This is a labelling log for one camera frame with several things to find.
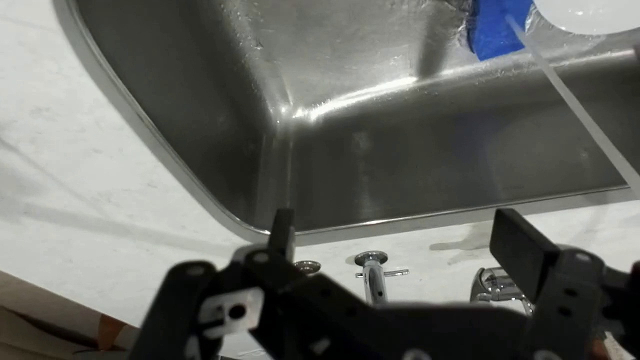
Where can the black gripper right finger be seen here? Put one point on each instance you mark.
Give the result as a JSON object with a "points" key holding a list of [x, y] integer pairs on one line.
{"points": [[522, 250]]}

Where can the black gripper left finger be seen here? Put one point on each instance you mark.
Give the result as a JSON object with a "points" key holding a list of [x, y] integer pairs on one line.
{"points": [[281, 233]]}

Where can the small round chrome cap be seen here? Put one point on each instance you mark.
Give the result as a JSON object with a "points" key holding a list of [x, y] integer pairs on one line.
{"points": [[308, 267]]}

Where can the running water stream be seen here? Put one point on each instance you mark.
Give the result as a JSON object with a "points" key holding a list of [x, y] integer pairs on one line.
{"points": [[572, 101]]}

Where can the stainless steel sink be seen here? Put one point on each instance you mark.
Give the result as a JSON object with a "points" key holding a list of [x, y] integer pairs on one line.
{"points": [[332, 81]]}

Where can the orange block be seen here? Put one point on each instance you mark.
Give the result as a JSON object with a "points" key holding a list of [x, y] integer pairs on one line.
{"points": [[112, 332]]}

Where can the blue sponge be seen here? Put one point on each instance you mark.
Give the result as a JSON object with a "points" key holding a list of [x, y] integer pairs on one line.
{"points": [[492, 37]]}

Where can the white plate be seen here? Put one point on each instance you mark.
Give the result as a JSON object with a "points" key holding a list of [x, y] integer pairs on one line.
{"points": [[587, 16]]}

